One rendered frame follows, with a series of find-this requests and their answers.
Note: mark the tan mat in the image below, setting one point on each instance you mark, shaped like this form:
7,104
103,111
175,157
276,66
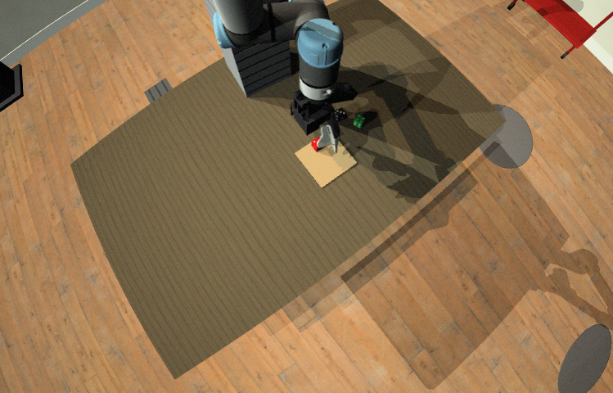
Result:
325,165

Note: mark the red die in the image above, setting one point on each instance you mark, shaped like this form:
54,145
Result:
314,144

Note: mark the green die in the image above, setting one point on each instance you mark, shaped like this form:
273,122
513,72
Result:
359,121

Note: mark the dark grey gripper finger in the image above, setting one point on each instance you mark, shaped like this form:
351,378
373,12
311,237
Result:
330,133

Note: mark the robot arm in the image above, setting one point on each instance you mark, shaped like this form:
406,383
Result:
319,40

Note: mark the black die with white pips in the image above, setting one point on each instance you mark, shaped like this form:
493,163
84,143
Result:
340,114

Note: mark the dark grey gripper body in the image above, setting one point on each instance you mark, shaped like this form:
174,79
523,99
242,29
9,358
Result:
310,119

